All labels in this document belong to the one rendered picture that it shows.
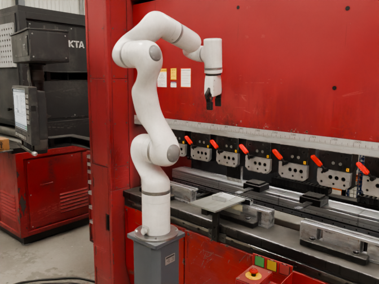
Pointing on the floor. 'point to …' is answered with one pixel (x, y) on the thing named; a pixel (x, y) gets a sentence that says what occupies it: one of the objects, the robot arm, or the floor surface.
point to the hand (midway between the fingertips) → (214, 106)
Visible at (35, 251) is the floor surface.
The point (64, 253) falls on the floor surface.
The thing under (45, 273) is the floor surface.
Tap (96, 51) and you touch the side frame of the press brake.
